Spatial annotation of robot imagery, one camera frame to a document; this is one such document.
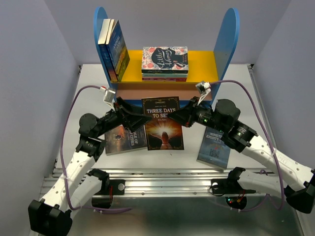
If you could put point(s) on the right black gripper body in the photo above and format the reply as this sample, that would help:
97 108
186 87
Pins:
204 116

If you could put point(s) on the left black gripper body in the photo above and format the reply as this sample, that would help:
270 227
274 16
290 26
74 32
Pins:
112 119

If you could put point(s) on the Three Days To See book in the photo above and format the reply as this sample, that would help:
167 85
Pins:
162 132

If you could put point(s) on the Animal Farm book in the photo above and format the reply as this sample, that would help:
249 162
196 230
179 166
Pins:
117 49

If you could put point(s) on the Jane Eyre blue book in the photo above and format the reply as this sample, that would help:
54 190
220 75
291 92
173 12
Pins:
104 52

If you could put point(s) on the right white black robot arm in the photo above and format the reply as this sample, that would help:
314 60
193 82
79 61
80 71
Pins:
292 181

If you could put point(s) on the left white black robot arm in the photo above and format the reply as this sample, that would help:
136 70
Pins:
53 214

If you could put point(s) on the red spine book in stack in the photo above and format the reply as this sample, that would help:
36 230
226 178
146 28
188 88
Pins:
164 79

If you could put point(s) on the green spine book in stack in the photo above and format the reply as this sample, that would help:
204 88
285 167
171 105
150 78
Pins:
164 75

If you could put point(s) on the dark brown book underneath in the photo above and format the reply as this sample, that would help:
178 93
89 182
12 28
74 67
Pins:
119 140

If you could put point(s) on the Nineteen Eighty-Four blue book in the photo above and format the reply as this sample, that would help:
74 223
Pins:
213 152

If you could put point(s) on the blue yellow wooden bookshelf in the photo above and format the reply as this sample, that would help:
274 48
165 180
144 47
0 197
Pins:
208 66

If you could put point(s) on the Little Women floral book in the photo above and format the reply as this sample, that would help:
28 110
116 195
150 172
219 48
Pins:
165 60

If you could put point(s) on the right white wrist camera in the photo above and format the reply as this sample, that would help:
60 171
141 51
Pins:
204 88

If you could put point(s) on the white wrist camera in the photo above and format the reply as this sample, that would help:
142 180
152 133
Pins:
108 95
204 88

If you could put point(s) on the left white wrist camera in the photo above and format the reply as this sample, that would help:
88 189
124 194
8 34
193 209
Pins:
108 95

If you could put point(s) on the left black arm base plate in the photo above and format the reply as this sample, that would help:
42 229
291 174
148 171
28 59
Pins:
112 187

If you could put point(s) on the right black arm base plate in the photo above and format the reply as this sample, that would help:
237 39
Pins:
226 186

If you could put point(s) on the aluminium rail frame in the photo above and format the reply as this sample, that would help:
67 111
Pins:
170 185

